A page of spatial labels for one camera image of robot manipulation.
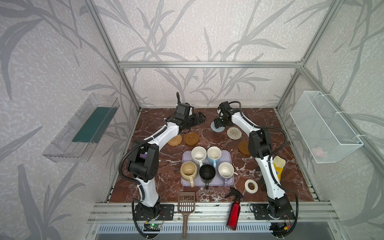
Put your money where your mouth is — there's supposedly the yellow black work glove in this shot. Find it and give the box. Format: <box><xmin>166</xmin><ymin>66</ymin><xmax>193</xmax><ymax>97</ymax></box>
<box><xmin>273</xmin><ymin>156</ymin><xmax>286</xmax><ymax>181</ymax></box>

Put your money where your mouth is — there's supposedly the white rainbow rope coaster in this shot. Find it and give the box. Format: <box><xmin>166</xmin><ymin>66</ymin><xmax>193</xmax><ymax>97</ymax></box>
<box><xmin>227</xmin><ymin>127</ymin><xmax>242</xmax><ymax>140</ymax></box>

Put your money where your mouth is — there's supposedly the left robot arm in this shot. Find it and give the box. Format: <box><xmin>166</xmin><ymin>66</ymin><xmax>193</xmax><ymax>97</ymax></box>
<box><xmin>118</xmin><ymin>103</ymin><xmax>206</xmax><ymax>214</ymax></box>

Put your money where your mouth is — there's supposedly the black mug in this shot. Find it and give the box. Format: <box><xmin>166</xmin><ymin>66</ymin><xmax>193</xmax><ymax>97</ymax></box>
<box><xmin>199</xmin><ymin>164</ymin><xmax>216</xmax><ymax>190</ymax></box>

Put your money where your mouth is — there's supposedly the clear plastic wall shelf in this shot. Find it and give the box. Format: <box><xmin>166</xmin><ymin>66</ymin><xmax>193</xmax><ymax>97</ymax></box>
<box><xmin>43</xmin><ymin>94</ymin><xmax>120</xmax><ymax>163</ymax></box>

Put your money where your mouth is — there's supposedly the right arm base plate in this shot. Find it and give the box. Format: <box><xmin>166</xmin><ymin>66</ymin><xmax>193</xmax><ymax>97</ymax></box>
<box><xmin>250</xmin><ymin>204</ymin><xmax>295</xmax><ymax>221</ymax></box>

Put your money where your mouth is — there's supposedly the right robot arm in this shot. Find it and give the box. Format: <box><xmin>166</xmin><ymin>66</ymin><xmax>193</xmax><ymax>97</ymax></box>
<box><xmin>214</xmin><ymin>102</ymin><xmax>292</xmax><ymax>220</ymax></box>

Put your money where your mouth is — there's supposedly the white tape roll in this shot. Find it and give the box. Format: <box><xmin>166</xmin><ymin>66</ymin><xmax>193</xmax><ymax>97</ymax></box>
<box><xmin>245</xmin><ymin>179</ymin><xmax>259</xmax><ymax>194</ymax></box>

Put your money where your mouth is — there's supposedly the white mug lilac handle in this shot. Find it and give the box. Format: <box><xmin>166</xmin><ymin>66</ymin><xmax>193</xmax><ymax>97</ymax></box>
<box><xmin>218</xmin><ymin>162</ymin><xmax>235</xmax><ymax>187</ymax></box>

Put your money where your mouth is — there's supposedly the woven rattan coaster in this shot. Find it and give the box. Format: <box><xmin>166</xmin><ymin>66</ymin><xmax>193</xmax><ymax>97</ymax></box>
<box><xmin>168</xmin><ymin>135</ymin><xmax>183</xmax><ymax>147</ymax></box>

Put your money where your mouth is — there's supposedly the white and blue mug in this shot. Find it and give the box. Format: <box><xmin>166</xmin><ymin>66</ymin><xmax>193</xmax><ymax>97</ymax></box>
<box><xmin>207</xmin><ymin>147</ymin><xmax>222</xmax><ymax>168</ymax></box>

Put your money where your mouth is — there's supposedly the green sponge pad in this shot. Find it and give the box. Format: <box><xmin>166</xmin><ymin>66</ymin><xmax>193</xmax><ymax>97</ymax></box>
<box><xmin>72</xmin><ymin>107</ymin><xmax>118</xmax><ymax>144</ymax></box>

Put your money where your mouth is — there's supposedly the beige ceramic mug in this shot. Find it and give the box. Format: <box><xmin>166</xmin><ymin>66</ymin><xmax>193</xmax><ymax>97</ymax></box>
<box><xmin>180</xmin><ymin>162</ymin><xmax>198</xmax><ymax>188</ymax></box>

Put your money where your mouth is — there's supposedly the grey-blue felt coaster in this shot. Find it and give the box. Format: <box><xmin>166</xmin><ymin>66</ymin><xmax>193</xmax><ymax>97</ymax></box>
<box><xmin>211</xmin><ymin>122</ymin><xmax>225</xmax><ymax>133</ymax></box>

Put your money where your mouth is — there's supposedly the lilac plastic tray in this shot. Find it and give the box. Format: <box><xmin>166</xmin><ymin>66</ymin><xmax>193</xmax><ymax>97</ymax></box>
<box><xmin>180</xmin><ymin>149</ymin><xmax>235</xmax><ymax>188</ymax></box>

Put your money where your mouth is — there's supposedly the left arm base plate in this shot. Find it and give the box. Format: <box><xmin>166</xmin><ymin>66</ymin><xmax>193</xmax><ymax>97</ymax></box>
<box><xmin>134</xmin><ymin>204</ymin><xmax>175</xmax><ymax>221</ymax></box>

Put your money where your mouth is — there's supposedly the brown litter scoop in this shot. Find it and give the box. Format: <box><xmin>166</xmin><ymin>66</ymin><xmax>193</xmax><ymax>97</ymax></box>
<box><xmin>178</xmin><ymin>192</ymin><xmax>196</xmax><ymax>239</ymax></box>

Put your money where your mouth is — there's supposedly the red spray bottle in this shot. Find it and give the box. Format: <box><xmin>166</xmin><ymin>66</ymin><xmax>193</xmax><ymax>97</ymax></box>
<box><xmin>226</xmin><ymin>187</ymin><xmax>244</xmax><ymax>231</ymax></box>

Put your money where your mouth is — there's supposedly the white speckled mug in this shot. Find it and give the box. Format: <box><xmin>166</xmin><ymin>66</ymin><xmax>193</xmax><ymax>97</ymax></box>
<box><xmin>191</xmin><ymin>146</ymin><xmax>207</xmax><ymax>168</ymax></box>

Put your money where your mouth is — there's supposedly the brown wooden coaster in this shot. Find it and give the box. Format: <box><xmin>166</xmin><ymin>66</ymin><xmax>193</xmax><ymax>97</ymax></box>
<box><xmin>238</xmin><ymin>141</ymin><xmax>251</xmax><ymax>156</ymax></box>
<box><xmin>184</xmin><ymin>132</ymin><xmax>200</xmax><ymax>146</ymax></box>

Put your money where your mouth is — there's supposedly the pink object in basket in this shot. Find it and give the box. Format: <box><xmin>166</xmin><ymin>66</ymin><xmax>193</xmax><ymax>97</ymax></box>
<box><xmin>311</xmin><ymin>147</ymin><xmax>328</xmax><ymax>159</ymax></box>

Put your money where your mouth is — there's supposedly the white wire basket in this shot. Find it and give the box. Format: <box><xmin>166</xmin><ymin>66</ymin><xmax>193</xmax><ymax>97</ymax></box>
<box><xmin>290</xmin><ymin>91</ymin><xmax>364</xmax><ymax>164</ymax></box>

